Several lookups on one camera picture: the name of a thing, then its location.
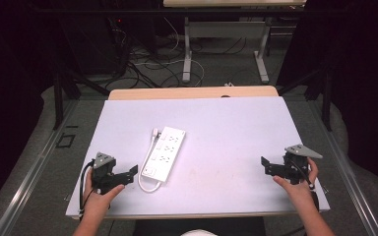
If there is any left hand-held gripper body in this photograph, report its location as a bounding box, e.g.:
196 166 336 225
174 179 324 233
91 151 127 196

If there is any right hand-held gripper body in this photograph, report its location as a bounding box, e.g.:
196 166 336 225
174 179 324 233
275 144 324 186

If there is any white power strip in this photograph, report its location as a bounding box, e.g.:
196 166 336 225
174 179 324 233
141 126 187 184

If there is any person's right hand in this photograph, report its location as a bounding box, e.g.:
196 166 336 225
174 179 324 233
272 157 320 207

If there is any person's left hand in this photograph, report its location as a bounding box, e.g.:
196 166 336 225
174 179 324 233
83 170 126 215

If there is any white table board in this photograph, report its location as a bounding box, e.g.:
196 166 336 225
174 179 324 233
65 95 331 218

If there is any black metal stand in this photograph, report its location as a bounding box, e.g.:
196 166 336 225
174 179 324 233
276 63 333 133
52 63 111 131

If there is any person's dark clothing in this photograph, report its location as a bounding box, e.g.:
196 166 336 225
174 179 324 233
132 215 268 236

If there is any wooden table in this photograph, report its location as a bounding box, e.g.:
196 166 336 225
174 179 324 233
71 85 326 221

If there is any dark curtain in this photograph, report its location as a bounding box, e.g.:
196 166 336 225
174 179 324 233
0 0 58 219
276 0 378 190

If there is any black equipment cabinet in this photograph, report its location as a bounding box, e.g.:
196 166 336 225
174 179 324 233
58 13 131 77

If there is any white-framed desk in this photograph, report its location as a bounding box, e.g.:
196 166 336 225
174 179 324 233
162 0 308 85

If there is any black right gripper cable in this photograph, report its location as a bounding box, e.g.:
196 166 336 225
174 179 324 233
293 159 320 212

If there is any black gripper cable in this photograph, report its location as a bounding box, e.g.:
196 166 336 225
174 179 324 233
79 159 96 221
293 159 320 212

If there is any white power strip cable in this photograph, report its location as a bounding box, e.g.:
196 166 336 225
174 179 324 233
138 135 162 193

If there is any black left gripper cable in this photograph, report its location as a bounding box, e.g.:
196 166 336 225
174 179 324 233
79 159 96 221

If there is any black floor socket frame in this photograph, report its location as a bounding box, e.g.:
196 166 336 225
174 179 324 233
55 133 77 149

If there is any aluminium floor rail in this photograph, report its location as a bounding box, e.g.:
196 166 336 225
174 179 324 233
307 99 378 236
0 99 81 236

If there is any black floor cable bundle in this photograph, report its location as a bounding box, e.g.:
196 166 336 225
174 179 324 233
104 19 185 90

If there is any white floor cable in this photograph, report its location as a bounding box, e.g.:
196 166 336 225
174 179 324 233
133 17 207 89

